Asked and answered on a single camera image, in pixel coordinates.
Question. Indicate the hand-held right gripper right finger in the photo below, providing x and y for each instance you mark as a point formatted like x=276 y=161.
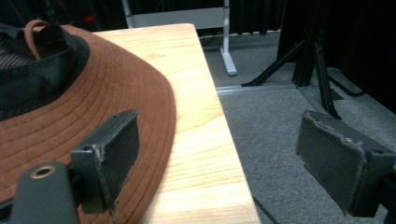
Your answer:
x=336 y=161

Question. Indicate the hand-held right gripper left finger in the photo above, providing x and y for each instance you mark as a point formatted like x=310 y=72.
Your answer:
x=106 y=158

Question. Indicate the brown brimmed hat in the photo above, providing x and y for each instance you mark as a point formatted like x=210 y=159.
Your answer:
x=93 y=93

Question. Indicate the black metal stand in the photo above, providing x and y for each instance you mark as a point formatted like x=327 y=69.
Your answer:
x=311 y=59

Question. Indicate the black curtain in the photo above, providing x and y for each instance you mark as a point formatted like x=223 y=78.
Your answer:
x=358 y=37

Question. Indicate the white metal table frame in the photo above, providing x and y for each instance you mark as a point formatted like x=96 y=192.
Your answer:
x=218 y=18

